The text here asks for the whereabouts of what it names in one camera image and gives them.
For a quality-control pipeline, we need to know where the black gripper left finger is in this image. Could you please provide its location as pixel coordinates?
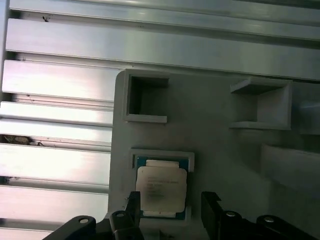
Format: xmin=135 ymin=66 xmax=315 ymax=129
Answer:
xmin=49 ymin=191 xmax=145 ymax=240

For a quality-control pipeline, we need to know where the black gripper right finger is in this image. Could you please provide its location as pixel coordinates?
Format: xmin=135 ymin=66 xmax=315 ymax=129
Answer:
xmin=200 ymin=191 xmax=319 ymax=240

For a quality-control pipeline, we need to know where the silver green CPU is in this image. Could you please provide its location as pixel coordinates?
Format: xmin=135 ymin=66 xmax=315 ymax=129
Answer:
xmin=133 ymin=155 xmax=191 ymax=221

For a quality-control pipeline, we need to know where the grey parts rack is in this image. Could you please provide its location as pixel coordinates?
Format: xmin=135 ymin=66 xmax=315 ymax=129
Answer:
xmin=106 ymin=67 xmax=320 ymax=240

